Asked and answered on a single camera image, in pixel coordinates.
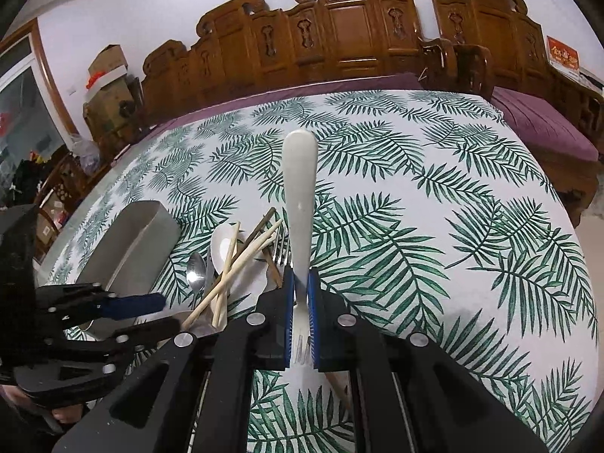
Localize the dark brown chopstick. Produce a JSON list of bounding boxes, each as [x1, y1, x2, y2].
[[236, 206, 276, 258]]

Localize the carved wooden armchair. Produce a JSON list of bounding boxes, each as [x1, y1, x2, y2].
[[432, 0, 603, 225]]

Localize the purple seat cushion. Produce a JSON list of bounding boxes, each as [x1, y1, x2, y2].
[[492, 87, 599, 162]]

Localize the cardboard boxes stack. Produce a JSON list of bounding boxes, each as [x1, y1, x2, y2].
[[83, 44, 139, 149]]

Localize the red sign card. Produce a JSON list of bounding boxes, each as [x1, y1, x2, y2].
[[547, 36, 581, 74]]

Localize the white plastic fork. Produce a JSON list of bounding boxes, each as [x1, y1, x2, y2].
[[282, 129, 317, 365]]

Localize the person's left hand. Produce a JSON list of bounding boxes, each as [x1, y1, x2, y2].
[[51, 404, 88, 424]]

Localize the small metal spoon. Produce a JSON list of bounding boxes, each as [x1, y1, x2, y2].
[[186, 251, 207, 296]]

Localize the light wooden chopstick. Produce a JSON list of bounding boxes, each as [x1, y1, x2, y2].
[[211, 222, 240, 330], [181, 220, 282, 331]]

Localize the metal fork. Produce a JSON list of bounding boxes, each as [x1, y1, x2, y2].
[[272, 231, 291, 288]]

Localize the palm leaf tablecloth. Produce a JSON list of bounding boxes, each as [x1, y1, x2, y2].
[[49, 90, 598, 452]]

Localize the white ceramic soup spoon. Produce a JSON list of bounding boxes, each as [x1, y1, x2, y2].
[[205, 255, 236, 297]]

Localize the grey rectangular utensil tray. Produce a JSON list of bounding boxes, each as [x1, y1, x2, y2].
[[74, 200, 182, 341]]

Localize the carved wooden bench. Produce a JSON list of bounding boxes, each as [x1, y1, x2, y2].
[[142, 0, 426, 122]]

